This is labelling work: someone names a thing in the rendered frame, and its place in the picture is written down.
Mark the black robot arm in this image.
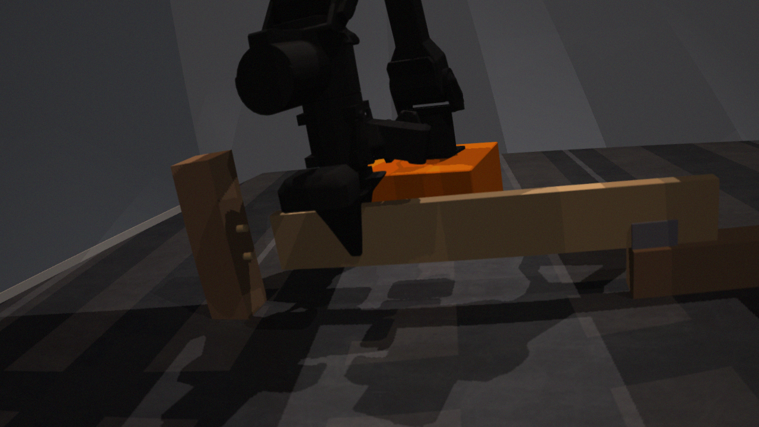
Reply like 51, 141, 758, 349
235, 0, 465, 166

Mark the long wooden rail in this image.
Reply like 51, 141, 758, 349
269, 174, 719, 270

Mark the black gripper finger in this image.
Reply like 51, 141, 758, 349
316, 186, 372, 257
360, 171, 386, 203

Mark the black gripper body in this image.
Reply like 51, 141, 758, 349
278, 91, 373, 214

